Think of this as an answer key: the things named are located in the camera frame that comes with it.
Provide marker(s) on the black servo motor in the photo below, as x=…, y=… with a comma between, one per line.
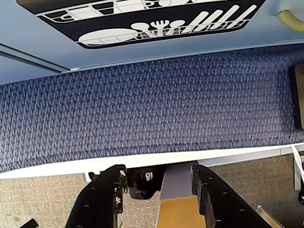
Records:
x=145, y=183

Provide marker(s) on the blue toy kitchen cabinet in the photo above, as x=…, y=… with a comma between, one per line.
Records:
x=28, y=42

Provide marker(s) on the yellow wooden board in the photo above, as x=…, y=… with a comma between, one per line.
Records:
x=181, y=213

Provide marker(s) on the blue woven rug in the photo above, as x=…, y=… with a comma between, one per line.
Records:
x=147, y=107

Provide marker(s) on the black dishwasher print panel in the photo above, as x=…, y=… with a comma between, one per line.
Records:
x=152, y=21

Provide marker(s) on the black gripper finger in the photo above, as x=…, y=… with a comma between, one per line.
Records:
x=95, y=204
x=221, y=204

